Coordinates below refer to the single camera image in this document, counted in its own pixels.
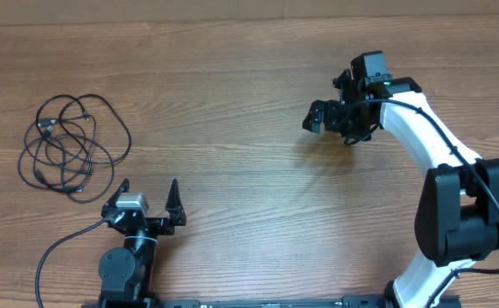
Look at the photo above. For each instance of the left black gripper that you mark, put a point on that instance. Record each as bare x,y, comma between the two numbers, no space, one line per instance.
147,223

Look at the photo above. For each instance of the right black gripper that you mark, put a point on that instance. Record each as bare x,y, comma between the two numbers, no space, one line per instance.
332,114

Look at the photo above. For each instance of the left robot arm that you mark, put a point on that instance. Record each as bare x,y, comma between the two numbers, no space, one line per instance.
126,271

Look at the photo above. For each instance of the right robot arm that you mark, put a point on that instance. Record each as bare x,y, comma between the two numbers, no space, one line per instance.
457,221

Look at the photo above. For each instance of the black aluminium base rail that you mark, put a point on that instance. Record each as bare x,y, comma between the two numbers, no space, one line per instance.
270,303

